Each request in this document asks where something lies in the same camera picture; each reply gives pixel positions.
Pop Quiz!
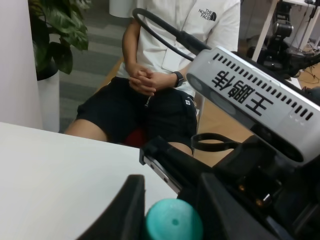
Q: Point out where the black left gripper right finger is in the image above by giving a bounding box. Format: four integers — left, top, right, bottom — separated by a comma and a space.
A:
196, 173, 276, 240

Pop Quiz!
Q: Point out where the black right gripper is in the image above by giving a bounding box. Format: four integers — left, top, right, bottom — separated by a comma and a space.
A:
139, 135, 320, 240

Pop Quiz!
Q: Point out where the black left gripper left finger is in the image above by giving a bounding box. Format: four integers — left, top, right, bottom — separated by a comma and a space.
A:
79, 175, 145, 240

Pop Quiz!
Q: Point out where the test tube with teal cap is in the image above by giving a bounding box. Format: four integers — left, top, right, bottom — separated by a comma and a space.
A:
142, 198, 204, 240

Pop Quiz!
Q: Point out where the seated person white shirt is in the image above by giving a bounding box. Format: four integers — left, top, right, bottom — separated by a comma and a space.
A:
65, 0, 241, 155

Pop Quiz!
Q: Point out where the black robot background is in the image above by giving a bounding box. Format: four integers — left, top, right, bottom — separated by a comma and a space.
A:
246, 0, 320, 81

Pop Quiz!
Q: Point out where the black smartwatch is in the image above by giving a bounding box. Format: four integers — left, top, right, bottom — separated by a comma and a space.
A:
173, 71, 185, 88

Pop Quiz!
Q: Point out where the white plant pot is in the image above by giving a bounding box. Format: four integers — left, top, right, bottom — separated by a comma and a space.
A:
37, 70, 60, 133

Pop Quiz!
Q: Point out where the white desk leg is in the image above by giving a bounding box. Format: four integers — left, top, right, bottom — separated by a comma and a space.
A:
252, 0, 278, 62

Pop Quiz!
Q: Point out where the green potted plant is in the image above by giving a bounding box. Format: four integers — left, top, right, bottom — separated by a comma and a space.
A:
28, 0, 92, 81

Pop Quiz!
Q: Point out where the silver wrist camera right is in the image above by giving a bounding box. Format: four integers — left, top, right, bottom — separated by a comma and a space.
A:
187, 47, 320, 165

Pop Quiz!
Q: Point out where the black camera cable right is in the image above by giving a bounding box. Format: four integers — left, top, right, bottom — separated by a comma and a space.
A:
131, 7, 212, 61

